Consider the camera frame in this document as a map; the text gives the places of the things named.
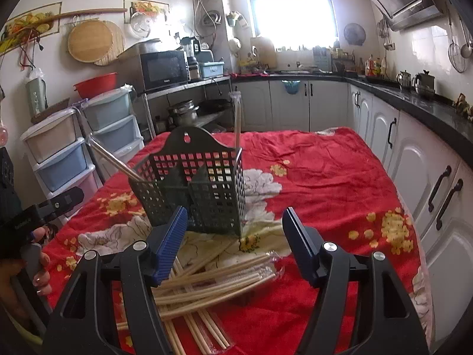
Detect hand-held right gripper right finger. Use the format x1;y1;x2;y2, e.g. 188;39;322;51
282;208;431;355

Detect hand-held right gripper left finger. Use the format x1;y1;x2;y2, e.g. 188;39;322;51
41;206;189;355

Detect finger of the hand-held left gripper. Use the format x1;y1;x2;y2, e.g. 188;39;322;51
35;187;85;226

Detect pile of bamboo chopsticks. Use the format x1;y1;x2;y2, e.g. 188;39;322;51
116;237;285;355

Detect dark green utensil basket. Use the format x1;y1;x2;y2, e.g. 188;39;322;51
128;126;245;239

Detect person's left hand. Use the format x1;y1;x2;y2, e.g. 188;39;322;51
0;227;52;324

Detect plastic drawer towers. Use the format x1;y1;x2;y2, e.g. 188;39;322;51
20;109;100;211

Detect silver metal rod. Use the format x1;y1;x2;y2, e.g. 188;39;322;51
87;136;140;183

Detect red floral blanket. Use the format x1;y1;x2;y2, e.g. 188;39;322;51
44;128;433;355

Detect plastic drawer unit grey drawers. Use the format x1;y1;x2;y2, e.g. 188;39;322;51
79;85;145;163

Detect red plastic basin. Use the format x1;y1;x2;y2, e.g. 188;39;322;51
73;73;119;99

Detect steel cooking pot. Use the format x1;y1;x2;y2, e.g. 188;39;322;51
167;100;200;126

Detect clear plastic tube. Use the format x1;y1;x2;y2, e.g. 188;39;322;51
230;92;242;150

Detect black wok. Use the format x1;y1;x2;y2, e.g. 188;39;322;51
200;99;230;115

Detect white kitchen cabinets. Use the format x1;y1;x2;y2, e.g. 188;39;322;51
231;78;473;355

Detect round bamboo cutting board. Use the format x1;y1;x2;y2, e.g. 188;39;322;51
67;20;114;63

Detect black microwave oven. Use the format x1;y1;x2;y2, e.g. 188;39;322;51
140;50;191;93

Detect round woven bamboo mat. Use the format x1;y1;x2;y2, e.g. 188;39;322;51
94;20;126;66

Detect metal shelf table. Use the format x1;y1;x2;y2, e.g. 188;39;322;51
133;76;231;141

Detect teal plastic box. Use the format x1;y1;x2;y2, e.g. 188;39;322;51
199;60;225;79

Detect wooden rolling pin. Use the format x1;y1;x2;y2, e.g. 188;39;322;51
55;7;128;21

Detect white round hanging plate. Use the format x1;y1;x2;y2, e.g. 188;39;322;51
130;11;152;38

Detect black kitchen countertop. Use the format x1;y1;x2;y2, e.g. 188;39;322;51
231;72;473;145

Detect black blender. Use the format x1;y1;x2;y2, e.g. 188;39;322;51
180;36;202;82

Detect condiment bottles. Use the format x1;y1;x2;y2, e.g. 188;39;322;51
364;55;383;78

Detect pale rectangular cutting board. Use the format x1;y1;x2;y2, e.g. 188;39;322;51
250;37;277;69

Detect large steel kettle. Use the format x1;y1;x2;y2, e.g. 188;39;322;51
413;71;436;95

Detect brown lumpy counter ornament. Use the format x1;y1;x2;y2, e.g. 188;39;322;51
454;94;473;121

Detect hanging spoons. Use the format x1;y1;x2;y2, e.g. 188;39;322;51
377;18;394;50

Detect kitchen window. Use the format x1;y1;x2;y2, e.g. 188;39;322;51
244;0;338;50

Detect hanging steel ladle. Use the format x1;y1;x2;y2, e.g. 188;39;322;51
458;11;473;59

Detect large fruit wall sticker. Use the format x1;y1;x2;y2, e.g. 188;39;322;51
0;2;61;56

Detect small fruit wall sticker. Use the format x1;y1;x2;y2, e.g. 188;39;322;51
123;0;171;25

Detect dark round wall plate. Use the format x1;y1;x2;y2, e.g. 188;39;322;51
344;23;366;47

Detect hanging wire strainer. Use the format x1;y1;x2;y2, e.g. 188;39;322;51
448;7;467;73

